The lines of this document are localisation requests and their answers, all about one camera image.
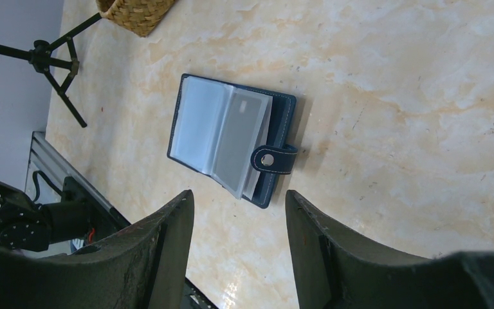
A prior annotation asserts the navy blue card holder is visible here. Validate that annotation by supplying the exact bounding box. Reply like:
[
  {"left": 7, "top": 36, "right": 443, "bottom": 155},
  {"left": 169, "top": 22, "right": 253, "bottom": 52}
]
[{"left": 167, "top": 73, "right": 298, "bottom": 209}]

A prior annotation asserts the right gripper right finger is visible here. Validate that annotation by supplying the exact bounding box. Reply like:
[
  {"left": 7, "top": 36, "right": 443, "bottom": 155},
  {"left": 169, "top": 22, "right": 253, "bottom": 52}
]
[{"left": 286, "top": 190, "right": 494, "bottom": 308}]

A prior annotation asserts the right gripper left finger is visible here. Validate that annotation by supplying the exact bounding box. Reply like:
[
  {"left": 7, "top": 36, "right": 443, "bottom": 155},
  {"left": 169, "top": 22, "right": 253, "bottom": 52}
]
[{"left": 0, "top": 190, "right": 194, "bottom": 308}]

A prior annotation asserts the grey microphone on tripod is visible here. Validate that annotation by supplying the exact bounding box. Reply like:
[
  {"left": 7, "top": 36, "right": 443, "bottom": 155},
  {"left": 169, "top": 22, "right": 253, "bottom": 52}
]
[{"left": 0, "top": 13, "right": 102, "bottom": 128}]

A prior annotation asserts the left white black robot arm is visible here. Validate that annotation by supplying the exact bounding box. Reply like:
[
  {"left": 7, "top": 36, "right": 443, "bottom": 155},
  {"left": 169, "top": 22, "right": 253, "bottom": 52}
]
[{"left": 0, "top": 176, "right": 130, "bottom": 252}]

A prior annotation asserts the woven brown divided tray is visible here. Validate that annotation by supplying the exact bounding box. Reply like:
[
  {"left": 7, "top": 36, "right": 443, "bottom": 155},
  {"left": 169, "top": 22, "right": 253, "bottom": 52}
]
[{"left": 95, "top": 0, "right": 176, "bottom": 37}]

